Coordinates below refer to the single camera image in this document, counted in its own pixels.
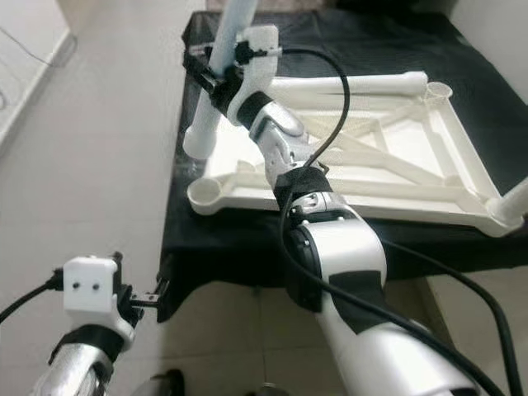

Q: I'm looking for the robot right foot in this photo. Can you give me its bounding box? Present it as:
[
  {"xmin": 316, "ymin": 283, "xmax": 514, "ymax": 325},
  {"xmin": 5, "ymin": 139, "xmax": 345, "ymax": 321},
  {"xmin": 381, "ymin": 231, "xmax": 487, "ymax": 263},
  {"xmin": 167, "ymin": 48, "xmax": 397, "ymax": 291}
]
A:
[{"xmin": 254, "ymin": 383, "xmax": 288, "ymax": 396}]

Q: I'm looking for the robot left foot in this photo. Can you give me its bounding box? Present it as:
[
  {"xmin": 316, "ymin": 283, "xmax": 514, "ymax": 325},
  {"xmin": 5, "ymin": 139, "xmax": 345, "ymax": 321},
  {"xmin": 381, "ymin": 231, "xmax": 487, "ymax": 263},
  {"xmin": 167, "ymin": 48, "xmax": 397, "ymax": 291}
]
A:
[{"xmin": 150, "ymin": 369, "xmax": 187, "ymax": 396}]

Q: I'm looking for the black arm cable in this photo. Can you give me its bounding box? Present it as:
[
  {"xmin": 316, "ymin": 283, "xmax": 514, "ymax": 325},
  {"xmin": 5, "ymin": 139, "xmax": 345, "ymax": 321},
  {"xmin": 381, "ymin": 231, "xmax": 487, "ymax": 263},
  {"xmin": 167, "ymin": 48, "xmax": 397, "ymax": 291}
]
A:
[
  {"xmin": 0, "ymin": 271, "xmax": 68, "ymax": 324},
  {"xmin": 379, "ymin": 238, "xmax": 526, "ymax": 396}
]

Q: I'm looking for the thin black wall cable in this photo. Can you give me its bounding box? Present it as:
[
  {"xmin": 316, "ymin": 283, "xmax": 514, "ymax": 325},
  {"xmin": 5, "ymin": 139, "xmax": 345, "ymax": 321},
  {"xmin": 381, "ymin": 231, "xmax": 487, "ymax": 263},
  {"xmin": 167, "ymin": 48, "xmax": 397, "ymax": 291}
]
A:
[{"xmin": 0, "ymin": 27, "xmax": 68, "ymax": 68}]

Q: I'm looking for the beige cloth covered bench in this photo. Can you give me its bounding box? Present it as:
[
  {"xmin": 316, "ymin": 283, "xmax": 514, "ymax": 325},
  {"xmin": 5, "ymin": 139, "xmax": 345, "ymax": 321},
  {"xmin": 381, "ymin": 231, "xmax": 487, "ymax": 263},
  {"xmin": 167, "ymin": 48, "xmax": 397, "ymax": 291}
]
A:
[{"xmin": 256, "ymin": 0, "xmax": 339, "ymax": 11}]

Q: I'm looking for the white plastic table leg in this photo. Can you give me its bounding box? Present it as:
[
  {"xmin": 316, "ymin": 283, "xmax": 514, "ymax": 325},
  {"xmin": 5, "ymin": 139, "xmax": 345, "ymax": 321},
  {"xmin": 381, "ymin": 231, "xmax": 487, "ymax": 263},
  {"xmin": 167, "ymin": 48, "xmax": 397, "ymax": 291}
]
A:
[
  {"xmin": 268, "ymin": 71, "xmax": 428, "ymax": 97},
  {"xmin": 182, "ymin": 0, "xmax": 259, "ymax": 161},
  {"xmin": 491, "ymin": 176, "xmax": 528, "ymax": 229}
]

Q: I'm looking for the speckled grey right wrist camera mount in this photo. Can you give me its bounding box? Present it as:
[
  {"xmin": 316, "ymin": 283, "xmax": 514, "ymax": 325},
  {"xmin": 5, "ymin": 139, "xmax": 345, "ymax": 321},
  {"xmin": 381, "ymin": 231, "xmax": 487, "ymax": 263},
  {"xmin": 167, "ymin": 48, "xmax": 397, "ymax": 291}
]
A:
[{"xmin": 227, "ymin": 25, "xmax": 280, "ymax": 126}]

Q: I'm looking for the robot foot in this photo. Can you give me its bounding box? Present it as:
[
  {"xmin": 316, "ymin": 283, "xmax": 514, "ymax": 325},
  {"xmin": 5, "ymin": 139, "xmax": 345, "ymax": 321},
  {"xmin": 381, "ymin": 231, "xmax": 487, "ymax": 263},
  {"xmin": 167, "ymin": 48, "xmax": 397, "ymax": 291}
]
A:
[
  {"xmin": 150, "ymin": 369, "xmax": 187, "ymax": 396},
  {"xmin": 254, "ymin": 383, "xmax": 288, "ymax": 396}
]

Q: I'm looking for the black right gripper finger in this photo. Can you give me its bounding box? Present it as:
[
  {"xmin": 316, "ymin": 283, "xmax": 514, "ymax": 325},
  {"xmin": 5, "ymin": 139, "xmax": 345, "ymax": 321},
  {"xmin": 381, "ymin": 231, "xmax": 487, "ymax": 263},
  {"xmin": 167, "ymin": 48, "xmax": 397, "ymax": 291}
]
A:
[{"xmin": 183, "ymin": 49, "xmax": 229, "ymax": 95}]

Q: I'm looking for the black tablecloth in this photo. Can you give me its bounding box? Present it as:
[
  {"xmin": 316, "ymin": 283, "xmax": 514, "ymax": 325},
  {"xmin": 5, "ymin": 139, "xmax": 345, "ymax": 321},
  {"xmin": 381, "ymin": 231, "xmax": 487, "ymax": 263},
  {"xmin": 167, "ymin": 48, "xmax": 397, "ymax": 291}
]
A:
[{"xmin": 157, "ymin": 8, "xmax": 528, "ymax": 324}]

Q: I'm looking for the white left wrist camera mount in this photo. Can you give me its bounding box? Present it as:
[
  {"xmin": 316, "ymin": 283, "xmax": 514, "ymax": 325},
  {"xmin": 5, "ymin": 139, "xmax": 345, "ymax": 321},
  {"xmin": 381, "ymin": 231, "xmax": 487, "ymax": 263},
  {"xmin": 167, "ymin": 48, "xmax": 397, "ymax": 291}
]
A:
[{"xmin": 63, "ymin": 256, "xmax": 134, "ymax": 343}]

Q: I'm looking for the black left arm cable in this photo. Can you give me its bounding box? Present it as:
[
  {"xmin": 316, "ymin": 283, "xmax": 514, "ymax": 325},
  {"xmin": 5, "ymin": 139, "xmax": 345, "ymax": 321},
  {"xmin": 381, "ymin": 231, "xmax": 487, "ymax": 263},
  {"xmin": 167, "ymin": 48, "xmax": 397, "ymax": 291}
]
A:
[{"xmin": 0, "ymin": 271, "xmax": 68, "ymax": 324}]

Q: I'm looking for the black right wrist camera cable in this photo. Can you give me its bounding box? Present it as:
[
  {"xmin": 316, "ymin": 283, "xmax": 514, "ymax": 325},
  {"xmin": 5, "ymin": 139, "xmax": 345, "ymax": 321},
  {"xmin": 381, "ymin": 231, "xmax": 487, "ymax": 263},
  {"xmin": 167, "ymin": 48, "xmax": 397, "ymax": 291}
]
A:
[{"xmin": 276, "ymin": 47, "xmax": 506, "ymax": 396}]

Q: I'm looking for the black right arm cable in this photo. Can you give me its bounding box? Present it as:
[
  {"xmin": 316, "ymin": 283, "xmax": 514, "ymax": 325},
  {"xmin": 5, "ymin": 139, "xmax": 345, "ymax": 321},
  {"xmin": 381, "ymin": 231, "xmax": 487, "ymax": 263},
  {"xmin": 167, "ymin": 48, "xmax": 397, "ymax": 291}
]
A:
[{"xmin": 379, "ymin": 238, "xmax": 526, "ymax": 396}]

